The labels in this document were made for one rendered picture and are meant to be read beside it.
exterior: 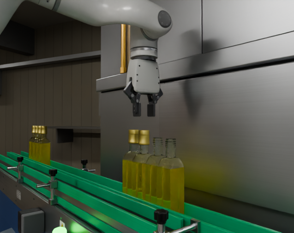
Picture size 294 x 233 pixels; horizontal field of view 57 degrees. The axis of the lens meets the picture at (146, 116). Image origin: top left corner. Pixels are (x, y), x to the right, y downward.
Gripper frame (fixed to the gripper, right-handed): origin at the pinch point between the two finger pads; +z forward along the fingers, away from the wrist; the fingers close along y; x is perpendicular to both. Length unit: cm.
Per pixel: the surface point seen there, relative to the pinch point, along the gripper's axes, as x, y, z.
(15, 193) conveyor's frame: -88, 16, 41
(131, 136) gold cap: -5.1, 1.3, 8.0
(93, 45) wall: -305, -142, -114
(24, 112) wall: -444, -78, -14
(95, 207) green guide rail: -5.6, 13.7, 28.0
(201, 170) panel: 12.2, -12.2, 18.1
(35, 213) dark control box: -43, 19, 39
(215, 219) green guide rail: 23.5, -3.5, 27.4
